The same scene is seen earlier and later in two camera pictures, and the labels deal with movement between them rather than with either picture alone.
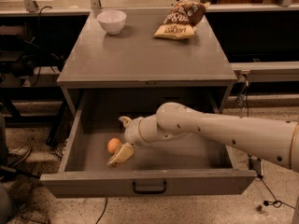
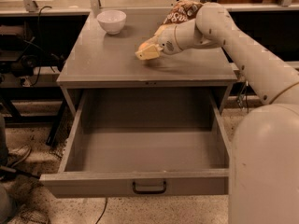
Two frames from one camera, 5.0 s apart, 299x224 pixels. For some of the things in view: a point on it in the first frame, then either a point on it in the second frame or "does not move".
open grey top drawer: (170, 167) does not move
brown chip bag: (180, 20) does not move
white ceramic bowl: (112, 21) does not move
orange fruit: (113, 145) -> (143, 45)
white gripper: (133, 133) -> (166, 40)
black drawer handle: (149, 191) does not move
